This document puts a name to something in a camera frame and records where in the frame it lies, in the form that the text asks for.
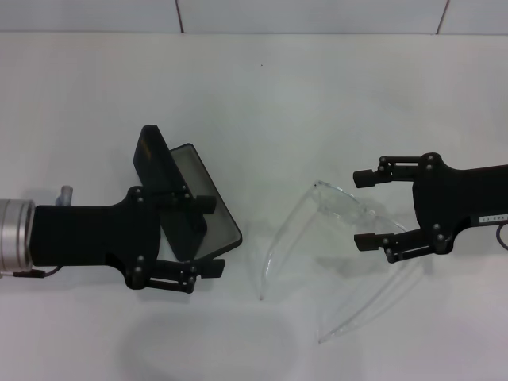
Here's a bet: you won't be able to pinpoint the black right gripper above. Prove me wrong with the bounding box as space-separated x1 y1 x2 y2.
352 152 508 264

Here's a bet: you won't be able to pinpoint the clear white glasses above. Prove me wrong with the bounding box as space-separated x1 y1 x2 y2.
260 179 428 345

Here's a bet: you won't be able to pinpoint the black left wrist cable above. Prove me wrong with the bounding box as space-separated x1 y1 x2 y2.
13 264 61 279

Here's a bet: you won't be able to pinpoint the black glasses case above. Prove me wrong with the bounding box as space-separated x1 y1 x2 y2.
133 125 244 263

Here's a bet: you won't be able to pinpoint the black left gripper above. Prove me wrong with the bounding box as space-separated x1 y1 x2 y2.
32 185 226 295

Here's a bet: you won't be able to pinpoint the clear left wrist connector plug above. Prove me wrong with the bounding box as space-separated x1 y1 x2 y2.
55 184 76 206

